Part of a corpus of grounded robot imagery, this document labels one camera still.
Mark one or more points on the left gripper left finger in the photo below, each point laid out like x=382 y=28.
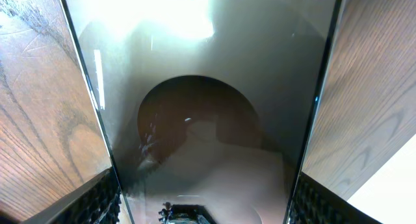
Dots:
x=95 y=202

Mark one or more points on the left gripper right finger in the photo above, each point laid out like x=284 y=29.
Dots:
x=312 y=203

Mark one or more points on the Galaxy S25 Ultra smartphone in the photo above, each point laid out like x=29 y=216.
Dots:
x=206 y=106

